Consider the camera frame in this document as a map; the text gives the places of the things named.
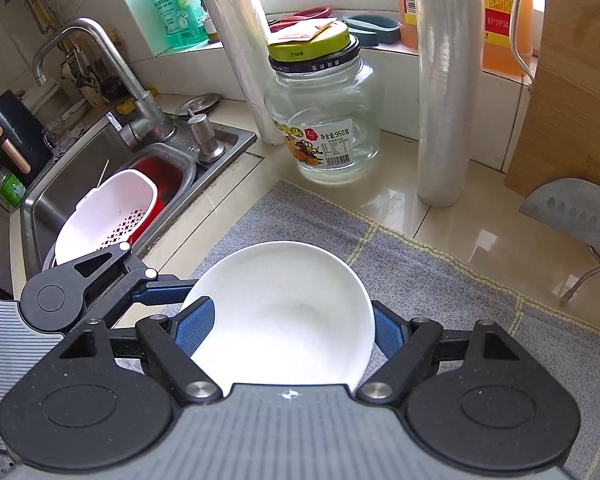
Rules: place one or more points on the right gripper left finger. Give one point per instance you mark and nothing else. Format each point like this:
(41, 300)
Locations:
(166, 346)

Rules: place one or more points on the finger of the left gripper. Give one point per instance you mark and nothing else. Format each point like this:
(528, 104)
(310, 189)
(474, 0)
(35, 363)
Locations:
(161, 293)

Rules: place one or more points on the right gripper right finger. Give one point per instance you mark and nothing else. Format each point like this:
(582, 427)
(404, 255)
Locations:
(414, 350)

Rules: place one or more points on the plain white bowl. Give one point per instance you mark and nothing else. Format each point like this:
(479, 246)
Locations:
(285, 313)

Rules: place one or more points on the grey checked mat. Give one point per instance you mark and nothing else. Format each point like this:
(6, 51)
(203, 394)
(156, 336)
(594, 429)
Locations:
(413, 279)

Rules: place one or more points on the white plastic colander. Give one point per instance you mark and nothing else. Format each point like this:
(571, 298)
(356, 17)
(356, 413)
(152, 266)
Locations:
(117, 211)

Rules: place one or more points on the red basin in sink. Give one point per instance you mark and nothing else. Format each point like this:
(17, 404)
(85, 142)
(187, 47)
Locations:
(166, 177)

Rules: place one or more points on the steel soap dispenser pump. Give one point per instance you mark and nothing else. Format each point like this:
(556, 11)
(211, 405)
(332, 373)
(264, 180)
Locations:
(210, 149)

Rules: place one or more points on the steel sink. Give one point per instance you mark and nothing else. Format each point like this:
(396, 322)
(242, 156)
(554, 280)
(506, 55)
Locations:
(99, 154)

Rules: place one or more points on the glass jar yellow lid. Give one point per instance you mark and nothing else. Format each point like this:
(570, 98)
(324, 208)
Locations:
(324, 99)

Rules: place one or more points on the white plastic roll at left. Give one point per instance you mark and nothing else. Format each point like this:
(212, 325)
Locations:
(243, 31)

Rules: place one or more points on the green dish soap bottle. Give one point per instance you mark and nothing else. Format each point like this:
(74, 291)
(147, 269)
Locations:
(183, 22)

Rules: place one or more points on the bamboo cutting board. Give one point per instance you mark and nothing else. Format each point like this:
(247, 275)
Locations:
(560, 136)

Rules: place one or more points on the teal dish on sill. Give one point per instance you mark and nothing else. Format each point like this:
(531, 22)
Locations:
(372, 30)

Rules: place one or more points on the cling film roll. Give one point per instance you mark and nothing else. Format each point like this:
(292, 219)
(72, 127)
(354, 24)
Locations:
(450, 41)

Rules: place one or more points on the orange oil bottle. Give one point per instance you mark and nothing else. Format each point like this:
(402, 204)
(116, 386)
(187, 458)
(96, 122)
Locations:
(497, 17)

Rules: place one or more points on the metal wire rack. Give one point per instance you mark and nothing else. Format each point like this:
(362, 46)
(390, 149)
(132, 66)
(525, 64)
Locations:
(567, 296)

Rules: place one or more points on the black handled santoku knife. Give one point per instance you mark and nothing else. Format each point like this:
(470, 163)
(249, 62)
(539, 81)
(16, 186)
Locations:
(567, 205)

